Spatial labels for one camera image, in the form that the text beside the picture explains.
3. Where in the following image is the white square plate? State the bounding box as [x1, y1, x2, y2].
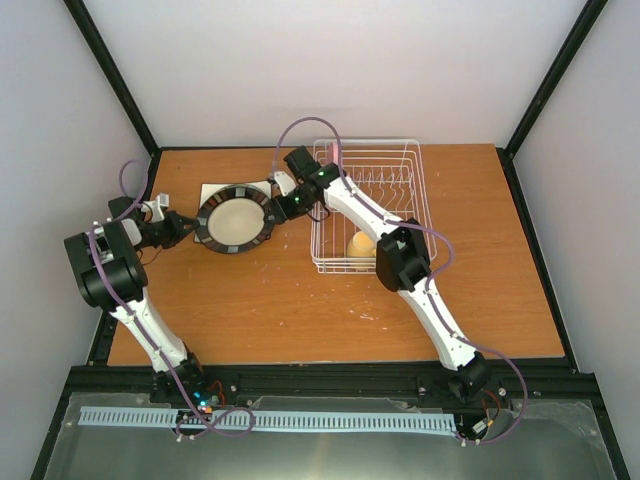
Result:
[200, 178, 275, 207]

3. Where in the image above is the yellow mug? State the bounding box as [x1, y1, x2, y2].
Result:
[346, 231, 376, 258]

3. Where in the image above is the pink plate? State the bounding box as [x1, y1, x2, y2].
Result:
[327, 142, 339, 163]

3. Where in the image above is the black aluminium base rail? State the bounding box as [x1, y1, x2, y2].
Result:
[64, 359, 601, 408]

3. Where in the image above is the black striped round plate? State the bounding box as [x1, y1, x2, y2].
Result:
[194, 180, 275, 254]

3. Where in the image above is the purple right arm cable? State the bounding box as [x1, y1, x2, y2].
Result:
[274, 116, 529, 446]

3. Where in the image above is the light blue cable duct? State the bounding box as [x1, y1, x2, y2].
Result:
[77, 406, 456, 436]

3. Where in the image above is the white wire dish rack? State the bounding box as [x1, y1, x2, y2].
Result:
[310, 138, 432, 274]

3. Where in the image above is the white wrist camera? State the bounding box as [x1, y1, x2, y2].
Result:
[140, 193, 169, 223]
[268, 170, 297, 199]

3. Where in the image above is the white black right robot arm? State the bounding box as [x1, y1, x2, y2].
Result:
[269, 146, 490, 403]

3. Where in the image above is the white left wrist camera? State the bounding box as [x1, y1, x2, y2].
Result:
[140, 193, 169, 223]

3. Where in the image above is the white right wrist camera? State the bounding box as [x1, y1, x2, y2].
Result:
[268, 170, 297, 199]

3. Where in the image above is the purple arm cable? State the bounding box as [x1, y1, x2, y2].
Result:
[274, 116, 529, 446]
[87, 159, 257, 441]

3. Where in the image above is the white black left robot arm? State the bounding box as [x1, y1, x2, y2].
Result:
[64, 193, 208, 403]

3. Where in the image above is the black enclosure frame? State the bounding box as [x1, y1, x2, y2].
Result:
[32, 1, 629, 479]

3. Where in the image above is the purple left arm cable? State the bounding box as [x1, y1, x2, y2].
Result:
[87, 159, 257, 441]

